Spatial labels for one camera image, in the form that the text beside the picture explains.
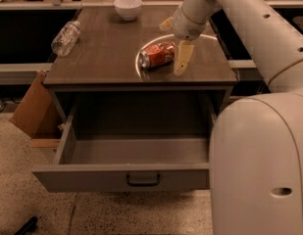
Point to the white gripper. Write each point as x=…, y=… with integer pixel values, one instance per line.
x=186, y=27

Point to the orange coke can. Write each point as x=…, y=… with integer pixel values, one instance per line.
x=158, y=54

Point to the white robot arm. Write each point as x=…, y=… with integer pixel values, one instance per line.
x=256, y=146

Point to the open grey top drawer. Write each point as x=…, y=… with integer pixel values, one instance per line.
x=110, y=135

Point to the white ceramic bowl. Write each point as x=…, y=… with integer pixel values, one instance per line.
x=128, y=10

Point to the grey wooden cabinet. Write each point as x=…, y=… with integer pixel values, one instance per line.
x=106, y=57

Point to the clear plastic water bottle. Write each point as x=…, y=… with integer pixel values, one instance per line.
x=66, y=39

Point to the brown cardboard piece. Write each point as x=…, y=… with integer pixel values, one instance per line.
x=37, y=116

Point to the black floor leg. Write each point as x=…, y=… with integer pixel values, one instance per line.
x=29, y=226

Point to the black drawer handle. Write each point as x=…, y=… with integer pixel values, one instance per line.
x=143, y=181

